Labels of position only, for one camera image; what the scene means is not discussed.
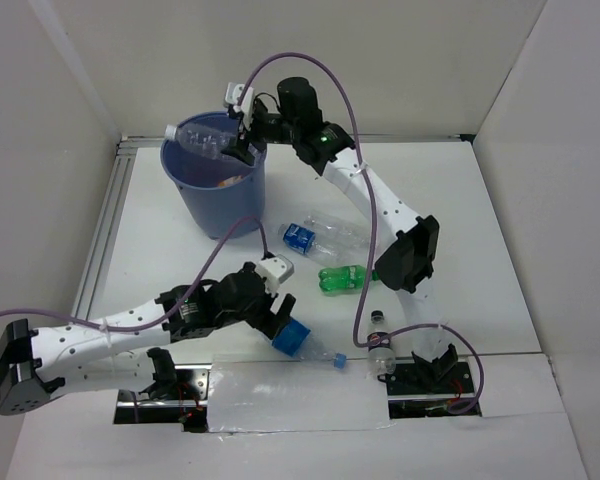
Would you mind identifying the clear ribbed plastic bottle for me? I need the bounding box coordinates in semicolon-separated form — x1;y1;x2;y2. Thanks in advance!
164;121;235;160

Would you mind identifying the crushed bottle blue label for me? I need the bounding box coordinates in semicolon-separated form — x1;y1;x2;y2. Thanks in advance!
271;318;347;371

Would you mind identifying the orange plastic bottle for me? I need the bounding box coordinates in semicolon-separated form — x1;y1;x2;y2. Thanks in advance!
217;175;244;188

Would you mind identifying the green plastic bottle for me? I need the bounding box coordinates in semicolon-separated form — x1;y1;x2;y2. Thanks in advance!
318;265;367;296

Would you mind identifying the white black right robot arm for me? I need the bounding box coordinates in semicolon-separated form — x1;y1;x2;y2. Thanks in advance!
224;77;458;392

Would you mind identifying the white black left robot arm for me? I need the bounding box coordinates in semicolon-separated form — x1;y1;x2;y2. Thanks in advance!
0;256;295;416

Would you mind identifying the blue plastic bin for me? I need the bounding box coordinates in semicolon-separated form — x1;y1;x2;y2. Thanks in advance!
160;112;267;239

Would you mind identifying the blue label water bottle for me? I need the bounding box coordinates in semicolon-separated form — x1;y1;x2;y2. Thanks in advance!
277;223;346;268

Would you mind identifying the white taped cover sheet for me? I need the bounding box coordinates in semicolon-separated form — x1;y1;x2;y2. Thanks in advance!
207;356;392;434

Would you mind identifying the clear bottle white cap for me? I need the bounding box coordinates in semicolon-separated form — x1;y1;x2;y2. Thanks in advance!
303;210;370;248

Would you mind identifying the small pepsi bottle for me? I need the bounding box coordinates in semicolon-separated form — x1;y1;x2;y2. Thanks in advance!
366;310;396;376

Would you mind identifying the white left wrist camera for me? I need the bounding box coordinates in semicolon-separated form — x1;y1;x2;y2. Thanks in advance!
255;255;294;292

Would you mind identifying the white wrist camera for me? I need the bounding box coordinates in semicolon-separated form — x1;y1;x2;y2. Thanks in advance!
255;255;294;292
223;82;254;130

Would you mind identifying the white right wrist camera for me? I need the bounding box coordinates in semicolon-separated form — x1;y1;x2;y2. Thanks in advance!
223;82;254;130

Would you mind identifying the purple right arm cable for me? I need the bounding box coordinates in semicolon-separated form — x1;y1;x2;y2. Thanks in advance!
243;51;484;416

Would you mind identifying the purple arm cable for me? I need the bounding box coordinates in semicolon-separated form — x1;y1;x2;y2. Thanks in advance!
243;51;484;416
0;215;269;426

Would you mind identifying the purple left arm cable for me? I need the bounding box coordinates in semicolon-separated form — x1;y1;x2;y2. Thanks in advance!
0;215;269;426

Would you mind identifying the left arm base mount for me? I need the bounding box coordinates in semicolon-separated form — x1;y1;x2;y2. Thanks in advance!
113;364;212;433

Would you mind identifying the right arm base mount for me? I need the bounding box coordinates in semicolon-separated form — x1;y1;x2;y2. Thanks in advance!
377;359;477;420

